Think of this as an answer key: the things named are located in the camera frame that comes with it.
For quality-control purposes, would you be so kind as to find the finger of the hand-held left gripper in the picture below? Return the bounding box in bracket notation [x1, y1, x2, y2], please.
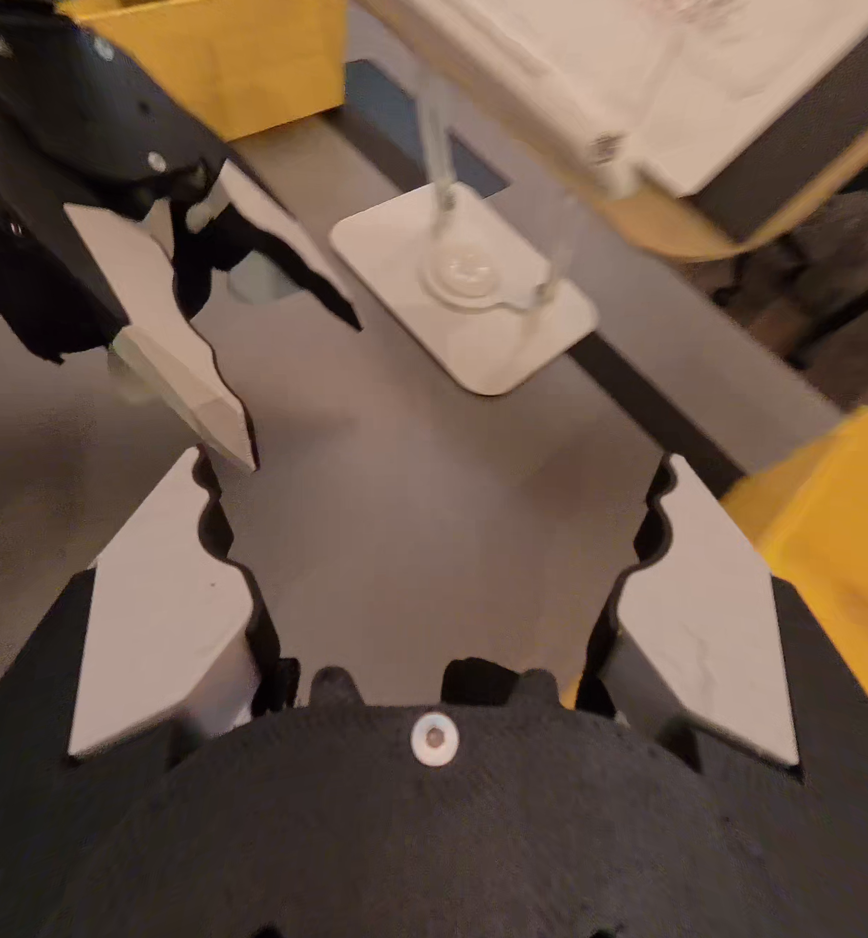
[185, 160, 363, 332]
[64, 201, 260, 471]

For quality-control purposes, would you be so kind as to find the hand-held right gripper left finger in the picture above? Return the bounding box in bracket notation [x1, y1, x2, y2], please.
[67, 446, 284, 757]

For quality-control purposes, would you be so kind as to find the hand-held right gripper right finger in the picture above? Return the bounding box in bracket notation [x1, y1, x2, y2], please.
[574, 453, 803, 768]

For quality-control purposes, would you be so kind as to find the yellow plastic bin with divider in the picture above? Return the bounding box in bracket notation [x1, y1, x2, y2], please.
[721, 406, 868, 679]

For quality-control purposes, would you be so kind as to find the printed instruction sheet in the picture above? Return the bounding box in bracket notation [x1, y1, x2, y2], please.
[478, 0, 868, 192]

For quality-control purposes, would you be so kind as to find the clear post sign stand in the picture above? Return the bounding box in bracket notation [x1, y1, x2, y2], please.
[329, 62, 599, 397]

